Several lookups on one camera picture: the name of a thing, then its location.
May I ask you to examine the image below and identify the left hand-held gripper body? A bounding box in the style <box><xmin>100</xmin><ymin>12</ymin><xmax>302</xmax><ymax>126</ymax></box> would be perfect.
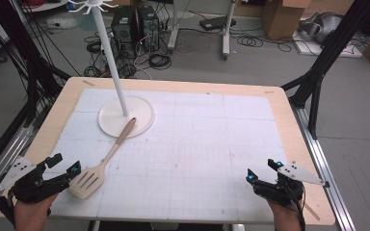
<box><xmin>0</xmin><ymin>155</ymin><xmax>72</xmax><ymax>204</ymax></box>

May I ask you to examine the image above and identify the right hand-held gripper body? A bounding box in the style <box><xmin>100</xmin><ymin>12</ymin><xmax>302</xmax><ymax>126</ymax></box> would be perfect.
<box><xmin>253</xmin><ymin>163</ymin><xmax>330</xmax><ymax>207</ymax></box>

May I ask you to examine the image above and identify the wooden slotted spatula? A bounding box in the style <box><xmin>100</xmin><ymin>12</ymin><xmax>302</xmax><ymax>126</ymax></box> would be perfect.
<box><xmin>67</xmin><ymin>116</ymin><xmax>138</xmax><ymax>200</ymax></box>

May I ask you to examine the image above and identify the white hook stand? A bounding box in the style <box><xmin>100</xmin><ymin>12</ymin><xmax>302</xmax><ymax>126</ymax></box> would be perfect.
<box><xmin>66</xmin><ymin>0</ymin><xmax>156</xmax><ymax>140</ymax></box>

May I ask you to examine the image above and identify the person's right hand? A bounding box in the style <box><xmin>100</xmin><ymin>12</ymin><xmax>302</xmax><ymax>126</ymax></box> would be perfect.
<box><xmin>266</xmin><ymin>198</ymin><xmax>303</xmax><ymax>231</ymax></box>

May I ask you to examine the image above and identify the person's left hand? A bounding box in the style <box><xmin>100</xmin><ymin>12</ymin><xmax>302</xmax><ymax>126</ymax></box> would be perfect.
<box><xmin>13</xmin><ymin>192</ymin><xmax>60</xmax><ymax>231</ymax></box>

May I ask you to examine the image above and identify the thin wooden stick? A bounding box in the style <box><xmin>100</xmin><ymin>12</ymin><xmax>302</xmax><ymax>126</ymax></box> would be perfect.
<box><xmin>303</xmin><ymin>201</ymin><xmax>322</xmax><ymax>222</ymax></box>

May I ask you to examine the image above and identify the white grid mat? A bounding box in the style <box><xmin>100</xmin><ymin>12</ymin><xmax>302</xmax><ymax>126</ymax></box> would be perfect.
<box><xmin>48</xmin><ymin>87</ymin><xmax>289</xmax><ymax>223</ymax></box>

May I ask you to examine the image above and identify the white floor board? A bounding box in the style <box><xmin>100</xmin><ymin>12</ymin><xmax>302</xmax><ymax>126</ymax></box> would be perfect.
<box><xmin>293</xmin><ymin>30</ymin><xmax>364</xmax><ymax>59</ymax></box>

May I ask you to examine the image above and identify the white stand leg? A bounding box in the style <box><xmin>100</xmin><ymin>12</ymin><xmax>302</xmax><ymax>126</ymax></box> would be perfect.
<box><xmin>167</xmin><ymin>0</ymin><xmax>180</xmax><ymax>53</ymax></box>
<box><xmin>221</xmin><ymin>0</ymin><xmax>237</xmax><ymax>62</ymax></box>

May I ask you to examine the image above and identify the grey bag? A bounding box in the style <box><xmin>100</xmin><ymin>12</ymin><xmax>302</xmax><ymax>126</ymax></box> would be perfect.
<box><xmin>298</xmin><ymin>12</ymin><xmax>345</xmax><ymax>44</ymax></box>

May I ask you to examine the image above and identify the black computer tower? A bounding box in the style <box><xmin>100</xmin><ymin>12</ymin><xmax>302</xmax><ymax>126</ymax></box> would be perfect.
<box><xmin>137</xmin><ymin>5</ymin><xmax>161</xmax><ymax>52</ymax></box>
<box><xmin>110</xmin><ymin>6</ymin><xmax>137</xmax><ymax>45</ymax></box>

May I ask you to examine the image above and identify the flat black device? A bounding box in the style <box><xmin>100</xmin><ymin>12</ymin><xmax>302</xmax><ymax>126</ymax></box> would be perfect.
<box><xmin>198</xmin><ymin>15</ymin><xmax>238</xmax><ymax>32</ymax></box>

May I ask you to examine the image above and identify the round white table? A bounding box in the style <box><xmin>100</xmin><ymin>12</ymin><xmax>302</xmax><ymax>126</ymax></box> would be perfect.
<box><xmin>20</xmin><ymin>0</ymin><xmax>70</xmax><ymax>13</ymax></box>

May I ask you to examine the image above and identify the aluminium rail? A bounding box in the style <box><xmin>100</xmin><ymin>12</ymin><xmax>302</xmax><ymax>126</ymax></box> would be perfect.
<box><xmin>290</xmin><ymin>103</ymin><xmax>357</xmax><ymax>231</ymax></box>
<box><xmin>0</xmin><ymin>124</ymin><xmax>34</xmax><ymax>211</ymax></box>

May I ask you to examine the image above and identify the black metal frame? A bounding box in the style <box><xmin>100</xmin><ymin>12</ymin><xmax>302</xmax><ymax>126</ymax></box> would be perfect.
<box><xmin>280</xmin><ymin>0</ymin><xmax>370</xmax><ymax>140</ymax></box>
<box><xmin>0</xmin><ymin>0</ymin><xmax>73</xmax><ymax>129</ymax></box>

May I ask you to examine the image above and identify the coiled black cable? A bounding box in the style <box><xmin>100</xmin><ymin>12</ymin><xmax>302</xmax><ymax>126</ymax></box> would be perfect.
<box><xmin>147</xmin><ymin>52</ymin><xmax>172</xmax><ymax>71</ymax></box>
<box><xmin>85</xmin><ymin>39</ymin><xmax>103</xmax><ymax>55</ymax></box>
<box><xmin>235</xmin><ymin>33</ymin><xmax>265</xmax><ymax>49</ymax></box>

